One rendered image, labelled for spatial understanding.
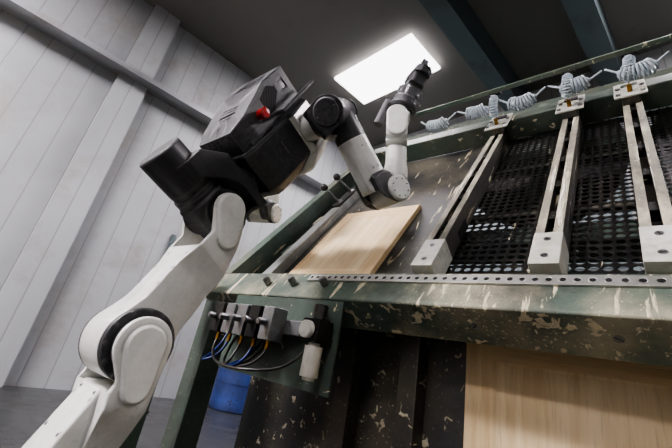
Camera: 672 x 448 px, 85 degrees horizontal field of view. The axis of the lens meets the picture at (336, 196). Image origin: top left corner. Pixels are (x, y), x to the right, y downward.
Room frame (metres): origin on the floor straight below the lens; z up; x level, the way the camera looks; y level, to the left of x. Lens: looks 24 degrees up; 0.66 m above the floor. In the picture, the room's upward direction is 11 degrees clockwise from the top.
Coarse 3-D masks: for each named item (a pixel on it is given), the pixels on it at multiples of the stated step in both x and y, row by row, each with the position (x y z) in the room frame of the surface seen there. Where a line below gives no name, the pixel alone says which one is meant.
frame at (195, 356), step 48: (384, 336) 1.26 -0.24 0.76; (192, 384) 1.53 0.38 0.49; (336, 384) 1.30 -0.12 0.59; (384, 384) 1.25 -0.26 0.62; (432, 384) 1.14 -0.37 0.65; (192, 432) 1.57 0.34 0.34; (240, 432) 1.67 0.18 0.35; (288, 432) 1.50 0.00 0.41; (336, 432) 1.28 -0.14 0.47; (384, 432) 1.24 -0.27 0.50; (432, 432) 1.13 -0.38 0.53
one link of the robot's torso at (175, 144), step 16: (176, 144) 0.77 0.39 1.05; (144, 160) 0.80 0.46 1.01; (160, 160) 0.77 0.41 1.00; (176, 160) 0.78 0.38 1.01; (192, 160) 0.80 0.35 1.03; (208, 160) 0.82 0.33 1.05; (224, 160) 0.85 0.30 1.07; (160, 176) 0.80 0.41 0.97; (176, 176) 0.80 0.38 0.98; (192, 176) 0.81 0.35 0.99; (208, 176) 0.84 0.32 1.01; (224, 176) 0.86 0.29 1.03; (240, 176) 0.89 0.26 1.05; (176, 192) 0.83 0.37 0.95; (192, 192) 0.84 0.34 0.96; (240, 192) 0.97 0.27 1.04; (256, 192) 0.94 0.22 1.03; (256, 208) 0.97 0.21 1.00
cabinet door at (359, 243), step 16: (400, 208) 1.39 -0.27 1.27; (416, 208) 1.32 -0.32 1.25; (352, 224) 1.49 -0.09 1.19; (368, 224) 1.42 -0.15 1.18; (384, 224) 1.35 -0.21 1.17; (400, 224) 1.29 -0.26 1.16; (336, 240) 1.44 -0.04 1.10; (352, 240) 1.37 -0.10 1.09; (368, 240) 1.31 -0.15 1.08; (384, 240) 1.25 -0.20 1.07; (320, 256) 1.39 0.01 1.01; (336, 256) 1.33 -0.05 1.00; (352, 256) 1.28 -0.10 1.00; (368, 256) 1.22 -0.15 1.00; (384, 256) 1.19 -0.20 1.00; (304, 272) 1.35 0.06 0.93; (320, 272) 1.29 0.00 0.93; (336, 272) 1.24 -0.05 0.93; (352, 272) 1.19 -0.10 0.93; (368, 272) 1.15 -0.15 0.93
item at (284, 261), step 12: (348, 204) 1.69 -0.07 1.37; (324, 216) 1.64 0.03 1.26; (336, 216) 1.64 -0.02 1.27; (312, 228) 1.59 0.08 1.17; (324, 228) 1.59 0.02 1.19; (300, 240) 1.54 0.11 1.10; (312, 240) 1.55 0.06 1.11; (288, 252) 1.50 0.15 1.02; (300, 252) 1.51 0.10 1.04; (276, 264) 1.46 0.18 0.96; (288, 264) 1.48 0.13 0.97
